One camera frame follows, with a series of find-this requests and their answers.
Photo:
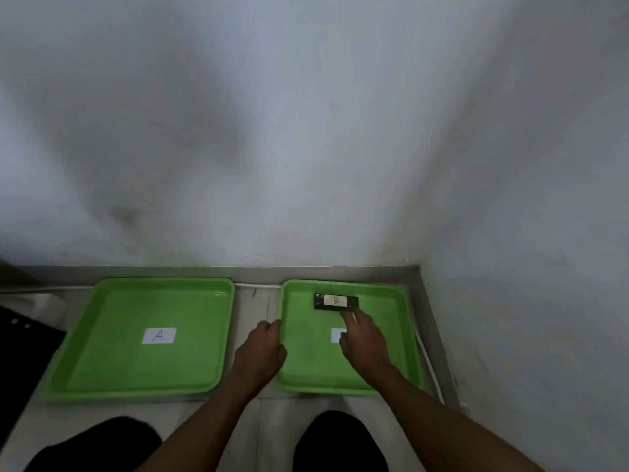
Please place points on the person's left hand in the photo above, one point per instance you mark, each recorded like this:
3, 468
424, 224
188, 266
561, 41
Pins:
259, 352

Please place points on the small black box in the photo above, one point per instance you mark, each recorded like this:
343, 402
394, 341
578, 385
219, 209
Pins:
336, 301

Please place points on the person's left fingers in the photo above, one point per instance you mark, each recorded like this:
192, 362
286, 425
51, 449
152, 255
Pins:
266, 326

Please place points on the person's right forearm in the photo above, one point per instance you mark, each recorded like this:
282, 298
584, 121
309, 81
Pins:
442, 427

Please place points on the person's right thumb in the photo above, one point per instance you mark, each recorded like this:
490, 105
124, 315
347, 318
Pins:
344, 344

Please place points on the person's left leg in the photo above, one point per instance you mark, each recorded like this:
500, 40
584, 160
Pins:
93, 447

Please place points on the black flat object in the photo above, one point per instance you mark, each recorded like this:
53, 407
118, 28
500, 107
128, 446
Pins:
24, 368

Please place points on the person's leg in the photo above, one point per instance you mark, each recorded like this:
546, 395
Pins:
339, 444
93, 447

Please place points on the person's left forearm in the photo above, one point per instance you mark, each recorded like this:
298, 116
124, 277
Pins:
206, 427

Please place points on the white paper label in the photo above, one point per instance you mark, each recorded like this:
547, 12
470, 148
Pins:
158, 335
336, 336

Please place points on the green plastic tray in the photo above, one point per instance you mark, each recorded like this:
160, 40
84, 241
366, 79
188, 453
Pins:
123, 368
314, 358

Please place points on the person's right hand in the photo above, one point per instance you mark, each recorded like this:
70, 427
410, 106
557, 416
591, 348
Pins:
366, 346

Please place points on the person's right leg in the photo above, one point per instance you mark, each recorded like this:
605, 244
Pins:
339, 444

